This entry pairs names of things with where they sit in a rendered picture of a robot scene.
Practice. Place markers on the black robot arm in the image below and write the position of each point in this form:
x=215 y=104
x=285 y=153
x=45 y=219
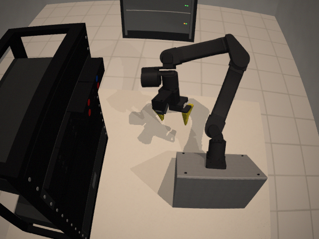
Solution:
x=152 y=77

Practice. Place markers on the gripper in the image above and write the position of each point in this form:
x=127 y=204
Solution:
x=179 y=108

